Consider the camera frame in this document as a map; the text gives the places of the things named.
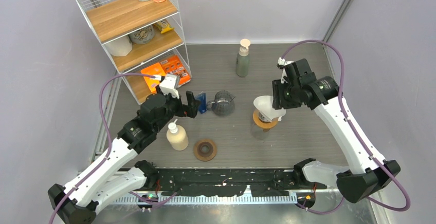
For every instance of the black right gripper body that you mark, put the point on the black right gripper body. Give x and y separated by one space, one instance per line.
286 95

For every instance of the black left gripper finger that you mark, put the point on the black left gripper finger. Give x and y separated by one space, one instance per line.
191 110
191 101

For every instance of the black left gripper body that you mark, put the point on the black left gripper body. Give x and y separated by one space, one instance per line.
174 107

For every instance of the blue plastic dripper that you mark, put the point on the blue plastic dripper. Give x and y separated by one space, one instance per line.
202 98

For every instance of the white coffee filter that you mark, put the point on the white coffee filter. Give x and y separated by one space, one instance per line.
266 112

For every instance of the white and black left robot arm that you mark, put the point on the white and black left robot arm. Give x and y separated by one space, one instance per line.
84 197

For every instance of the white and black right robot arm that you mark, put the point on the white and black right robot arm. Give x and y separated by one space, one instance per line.
367 171

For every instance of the grey glass pitcher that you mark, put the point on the grey glass pitcher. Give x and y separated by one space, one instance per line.
223 103

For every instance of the cream pump bottle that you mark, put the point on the cream pump bottle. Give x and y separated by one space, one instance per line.
177 136

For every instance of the orange box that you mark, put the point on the orange box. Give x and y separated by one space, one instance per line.
155 72

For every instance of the orange photo booklet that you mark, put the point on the orange photo booklet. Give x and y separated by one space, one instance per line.
174 65

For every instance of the clear glass carafe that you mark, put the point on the clear glass carafe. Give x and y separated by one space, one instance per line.
259 133

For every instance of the green pump bottle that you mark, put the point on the green pump bottle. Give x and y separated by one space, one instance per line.
242 63

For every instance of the round decorated tin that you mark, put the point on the round decorated tin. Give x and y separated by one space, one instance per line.
143 35

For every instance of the yellow snack packet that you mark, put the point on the yellow snack packet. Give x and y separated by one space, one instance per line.
164 26

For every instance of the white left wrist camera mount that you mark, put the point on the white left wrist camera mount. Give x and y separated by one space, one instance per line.
168 85

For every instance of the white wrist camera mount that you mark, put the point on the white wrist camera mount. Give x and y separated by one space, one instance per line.
168 85
281 63

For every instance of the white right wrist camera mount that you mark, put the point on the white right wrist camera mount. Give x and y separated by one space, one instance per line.
281 63

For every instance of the white wire wooden shelf rack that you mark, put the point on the white wire wooden shelf rack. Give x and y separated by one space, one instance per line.
110 20

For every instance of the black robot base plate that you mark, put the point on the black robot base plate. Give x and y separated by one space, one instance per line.
224 182

